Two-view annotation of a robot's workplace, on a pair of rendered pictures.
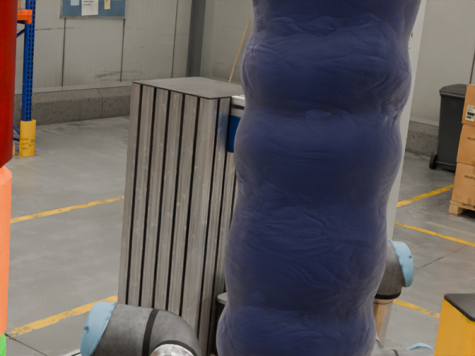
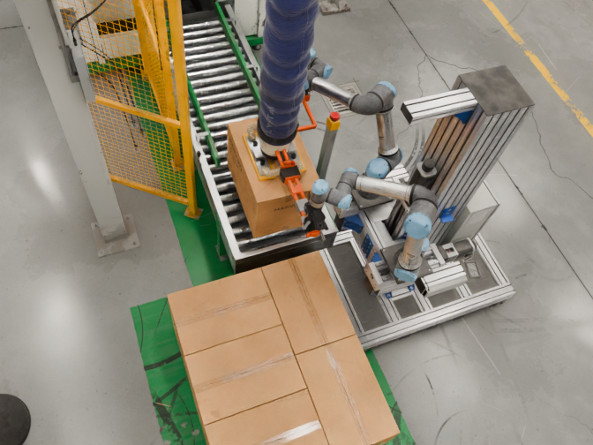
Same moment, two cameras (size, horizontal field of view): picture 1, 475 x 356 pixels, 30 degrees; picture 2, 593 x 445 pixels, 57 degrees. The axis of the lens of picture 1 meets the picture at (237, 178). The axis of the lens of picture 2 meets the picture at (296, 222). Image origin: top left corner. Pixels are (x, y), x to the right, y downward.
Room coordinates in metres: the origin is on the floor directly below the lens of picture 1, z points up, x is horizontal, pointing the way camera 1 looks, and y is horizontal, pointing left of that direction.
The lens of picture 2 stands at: (2.20, -1.91, 3.65)
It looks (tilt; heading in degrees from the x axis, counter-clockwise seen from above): 58 degrees down; 112
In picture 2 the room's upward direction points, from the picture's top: 12 degrees clockwise
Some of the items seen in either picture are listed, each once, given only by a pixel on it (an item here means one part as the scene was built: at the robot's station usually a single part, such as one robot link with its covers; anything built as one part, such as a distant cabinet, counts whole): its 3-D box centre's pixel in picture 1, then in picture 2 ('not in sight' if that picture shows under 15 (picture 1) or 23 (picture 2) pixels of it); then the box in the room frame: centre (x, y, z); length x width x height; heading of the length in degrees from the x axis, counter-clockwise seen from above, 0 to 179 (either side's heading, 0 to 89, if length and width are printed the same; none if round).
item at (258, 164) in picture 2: not in sight; (258, 154); (1.17, -0.18, 1.11); 0.34 x 0.10 x 0.05; 142
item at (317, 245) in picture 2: not in sight; (285, 253); (1.51, -0.32, 0.48); 0.70 x 0.03 x 0.15; 53
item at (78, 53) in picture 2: not in sight; (82, 66); (0.37, -0.61, 1.62); 0.20 x 0.05 x 0.30; 143
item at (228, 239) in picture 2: not in sight; (188, 128); (0.38, 0.12, 0.50); 2.31 x 0.05 x 0.19; 143
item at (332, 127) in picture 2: not in sight; (322, 166); (1.35, 0.43, 0.50); 0.07 x 0.07 x 1.00; 53
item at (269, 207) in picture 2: not in sight; (271, 174); (1.23, -0.11, 0.89); 0.60 x 0.40 x 0.40; 142
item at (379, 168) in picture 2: not in sight; (376, 171); (1.81, 0.06, 1.20); 0.13 x 0.12 x 0.14; 82
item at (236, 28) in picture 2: not in sight; (272, 111); (0.77, 0.64, 0.50); 2.31 x 0.05 x 0.19; 143
